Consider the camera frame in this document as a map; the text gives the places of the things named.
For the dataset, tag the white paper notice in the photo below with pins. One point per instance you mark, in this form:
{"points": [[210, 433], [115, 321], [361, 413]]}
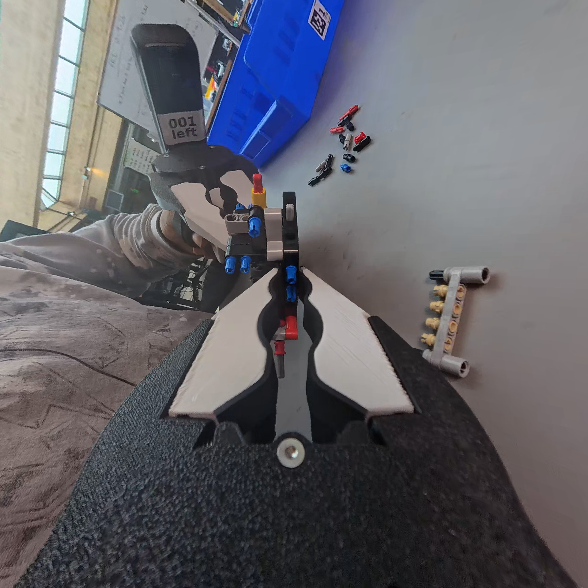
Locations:
{"points": [[138, 156]]}

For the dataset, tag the tall window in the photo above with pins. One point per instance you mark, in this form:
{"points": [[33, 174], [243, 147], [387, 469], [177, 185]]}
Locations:
{"points": [[69, 69]]}

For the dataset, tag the person's left hand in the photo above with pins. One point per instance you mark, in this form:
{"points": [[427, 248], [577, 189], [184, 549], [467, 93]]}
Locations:
{"points": [[172, 229]]}

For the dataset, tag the person's left forearm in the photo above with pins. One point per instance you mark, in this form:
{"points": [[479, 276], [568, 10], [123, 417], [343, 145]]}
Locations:
{"points": [[115, 243]]}

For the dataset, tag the black monitor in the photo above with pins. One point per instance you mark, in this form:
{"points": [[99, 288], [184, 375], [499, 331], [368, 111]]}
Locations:
{"points": [[23, 229]]}

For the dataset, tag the scatter of loose connector pins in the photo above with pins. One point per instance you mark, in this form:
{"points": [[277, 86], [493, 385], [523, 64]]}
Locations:
{"points": [[361, 138]]}

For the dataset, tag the person's grey patterned clothing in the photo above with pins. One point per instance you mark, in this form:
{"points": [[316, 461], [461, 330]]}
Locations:
{"points": [[69, 413]]}

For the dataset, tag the grey beam with tan pins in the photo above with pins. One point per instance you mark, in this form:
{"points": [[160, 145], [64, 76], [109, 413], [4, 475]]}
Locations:
{"points": [[448, 317]]}

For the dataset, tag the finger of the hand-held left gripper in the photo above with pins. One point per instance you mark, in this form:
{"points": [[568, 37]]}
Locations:
{"points": [[200, 206], [239, 179]]}

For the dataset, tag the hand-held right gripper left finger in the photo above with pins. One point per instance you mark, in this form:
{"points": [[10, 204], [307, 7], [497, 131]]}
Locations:
{"points": [[225, 358]]}

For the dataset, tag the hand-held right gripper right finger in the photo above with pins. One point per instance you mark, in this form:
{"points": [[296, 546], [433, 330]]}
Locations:
{"points": [[358, 358]]}

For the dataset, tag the blue plastic bin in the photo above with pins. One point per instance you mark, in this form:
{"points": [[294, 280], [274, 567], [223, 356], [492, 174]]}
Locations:
{"points": [[275, 69]]}

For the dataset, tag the toy brick mechanical assembly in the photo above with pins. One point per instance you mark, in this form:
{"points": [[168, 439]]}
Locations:
{"points": [[289, 229]]}

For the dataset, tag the dark metal frame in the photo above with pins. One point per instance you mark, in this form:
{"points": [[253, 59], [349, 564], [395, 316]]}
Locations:
{"points": [[183, 289]]}

